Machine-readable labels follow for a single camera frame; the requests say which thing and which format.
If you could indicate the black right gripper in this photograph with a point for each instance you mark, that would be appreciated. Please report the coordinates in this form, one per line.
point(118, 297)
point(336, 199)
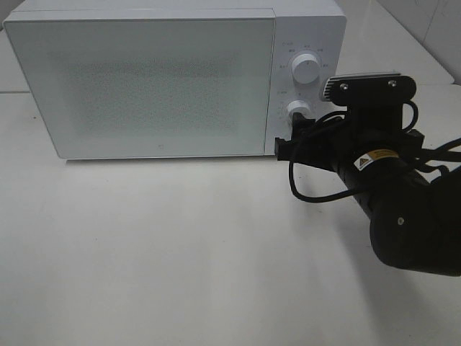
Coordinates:
point(334, 144)

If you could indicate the white microwave door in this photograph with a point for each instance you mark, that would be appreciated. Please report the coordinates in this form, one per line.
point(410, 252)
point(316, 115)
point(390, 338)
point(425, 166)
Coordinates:
point(134, 89)

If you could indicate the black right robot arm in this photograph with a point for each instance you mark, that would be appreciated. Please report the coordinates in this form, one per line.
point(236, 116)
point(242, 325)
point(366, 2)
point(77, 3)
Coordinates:
point(409, 194)

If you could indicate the white microwave oven body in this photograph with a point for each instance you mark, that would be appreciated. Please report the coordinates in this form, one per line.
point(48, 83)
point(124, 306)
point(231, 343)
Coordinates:
point(299, 26)

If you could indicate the white timer knob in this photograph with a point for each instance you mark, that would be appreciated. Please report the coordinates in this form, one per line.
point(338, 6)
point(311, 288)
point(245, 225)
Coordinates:
point(298, 106)

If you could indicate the upper white power knob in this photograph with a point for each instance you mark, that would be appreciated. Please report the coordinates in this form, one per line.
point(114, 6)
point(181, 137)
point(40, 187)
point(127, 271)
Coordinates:
point(305, 68)

